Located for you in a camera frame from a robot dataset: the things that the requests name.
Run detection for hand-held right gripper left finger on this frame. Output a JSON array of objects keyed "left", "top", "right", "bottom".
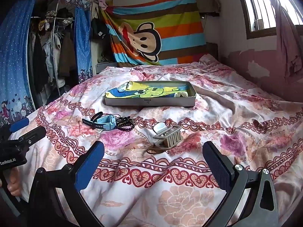
[{"left": 27, "top": 141, "right": 106, "bottom": 227}]

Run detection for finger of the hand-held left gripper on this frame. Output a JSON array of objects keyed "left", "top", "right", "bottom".
[
  {"left": 14, "top": 125, "right": 47, "bottom": 147},
  {"left": 9, "top": 117, "right": 30, "bottom": 133}
]

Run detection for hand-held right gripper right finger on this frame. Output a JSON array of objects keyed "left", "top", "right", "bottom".
[{"left": 202, "top": 141, "right": 280, "bottom": 227}]

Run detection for black strap watch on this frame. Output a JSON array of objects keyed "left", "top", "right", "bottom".
[{"left": 82, "top": 112, "right": 103, "bottom": 127}]

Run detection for blue wrist watch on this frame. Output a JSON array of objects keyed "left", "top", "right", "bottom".
[{"left": 95, "top": 115, "right": 119, "bottom": 130}]

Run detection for black bead bracelet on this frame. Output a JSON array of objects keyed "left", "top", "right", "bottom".
[{"left": 115, "top": 116, "right": 135, "bottom": 131}]

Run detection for grey metal tray box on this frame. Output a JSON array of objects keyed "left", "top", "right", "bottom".
[{"left": 104, "top": 80, "right": 197, "bottom": 110}]

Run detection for person's left hand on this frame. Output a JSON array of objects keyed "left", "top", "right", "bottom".
[{"left": 0, "top": 168, "right": 23, "bottom": 197}]

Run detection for floral pink bedsheet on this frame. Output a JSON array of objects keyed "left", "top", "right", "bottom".
[{"left": 20, "top": 54, "right": 303, "bottom": 227}]

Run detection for blue curtain fabric wardrobe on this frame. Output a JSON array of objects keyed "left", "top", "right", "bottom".
[{"left": 0, "top": 0, "right": 95, "bottom": 126}]

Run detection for hanging clothes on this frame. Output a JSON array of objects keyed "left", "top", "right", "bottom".
[{"left": 30, "top": 0, "right": 78, "bottom": 104}]

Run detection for white bedside table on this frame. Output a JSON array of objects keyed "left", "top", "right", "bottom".
[{"left": 95, "top": 60, "right": 119, "bottom": 75}]

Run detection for dark wooden headboard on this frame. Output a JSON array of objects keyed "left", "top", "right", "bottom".
[{"left": 205, "top": 41, "right": 219, "bottom": 63}]

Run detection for black hanging bag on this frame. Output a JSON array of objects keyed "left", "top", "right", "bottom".
[{"left": 90, "top": 16, "right": 107, "bottom": 45}]

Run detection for striped monkey blanket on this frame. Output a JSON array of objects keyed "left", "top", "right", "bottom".
[{"left": 101, "top": 0, "right": 206, "bottom": 67}]

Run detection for pink window curtain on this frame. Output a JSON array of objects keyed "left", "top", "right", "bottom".
[{"left": 262, "top": 0, "right": 303, "bottom": 83}]

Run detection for barred window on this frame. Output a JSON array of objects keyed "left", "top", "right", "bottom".
[{"left": 237, "top": 0, "right": 303, "bottom": 39}]

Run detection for gold chain necklace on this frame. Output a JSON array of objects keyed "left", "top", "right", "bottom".
[{"left": 145, "top": 142, "right": 172, "bottom": 155}]

